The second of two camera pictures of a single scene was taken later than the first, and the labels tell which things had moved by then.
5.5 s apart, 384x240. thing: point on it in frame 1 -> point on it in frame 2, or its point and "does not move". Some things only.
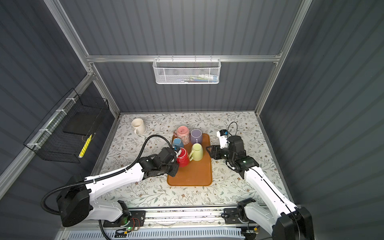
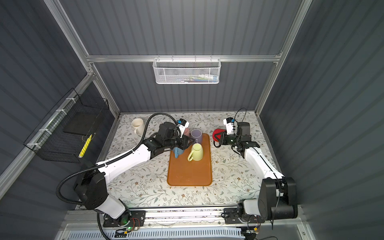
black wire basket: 65,132 does not move
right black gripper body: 220,153 -> 232,140
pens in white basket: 203,77 does not move
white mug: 139,125 does not move
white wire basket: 187,71 does not move
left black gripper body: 172,169 -> 181,143
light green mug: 197,153 does not move
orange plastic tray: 197,173 does not move
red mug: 183,159 -> 216,135
